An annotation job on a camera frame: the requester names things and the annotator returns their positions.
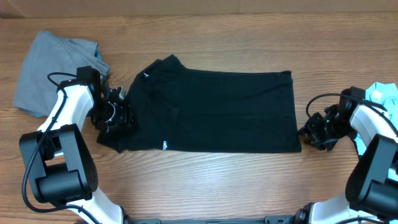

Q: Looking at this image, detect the grey folded shirt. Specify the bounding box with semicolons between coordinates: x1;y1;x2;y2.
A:
13;31;111;117

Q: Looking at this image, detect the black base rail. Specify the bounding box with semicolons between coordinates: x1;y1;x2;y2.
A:
123;215;295;224

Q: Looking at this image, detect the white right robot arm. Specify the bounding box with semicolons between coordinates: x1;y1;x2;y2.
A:
286;86;397;224

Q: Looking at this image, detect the light blue shirt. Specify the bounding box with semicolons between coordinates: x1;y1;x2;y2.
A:
354;82;398;156

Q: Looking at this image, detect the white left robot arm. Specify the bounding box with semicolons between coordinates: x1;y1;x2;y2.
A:
19;66;135;224

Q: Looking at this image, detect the black polo shirt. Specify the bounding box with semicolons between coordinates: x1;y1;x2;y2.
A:
97;55;302;153

